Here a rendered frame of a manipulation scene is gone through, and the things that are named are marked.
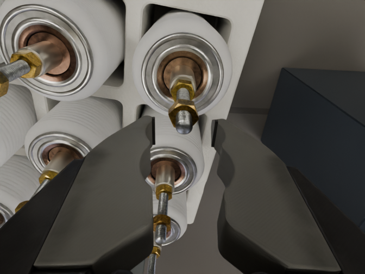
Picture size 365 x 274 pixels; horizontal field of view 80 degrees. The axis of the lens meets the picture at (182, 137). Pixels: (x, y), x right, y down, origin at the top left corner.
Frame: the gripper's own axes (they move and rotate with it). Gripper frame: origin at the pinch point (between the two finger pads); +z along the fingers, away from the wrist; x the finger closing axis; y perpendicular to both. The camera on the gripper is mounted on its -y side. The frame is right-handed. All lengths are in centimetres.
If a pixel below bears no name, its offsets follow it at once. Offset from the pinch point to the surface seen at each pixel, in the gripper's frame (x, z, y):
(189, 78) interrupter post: 0.5, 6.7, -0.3
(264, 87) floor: 18.4, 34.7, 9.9
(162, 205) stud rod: -1.4, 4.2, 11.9
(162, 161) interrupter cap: -1.7, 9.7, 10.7
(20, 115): -20.3, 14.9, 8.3
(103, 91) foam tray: -9.9, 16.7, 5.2
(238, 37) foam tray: 6.3, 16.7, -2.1
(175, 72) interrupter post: -0.6, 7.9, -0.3
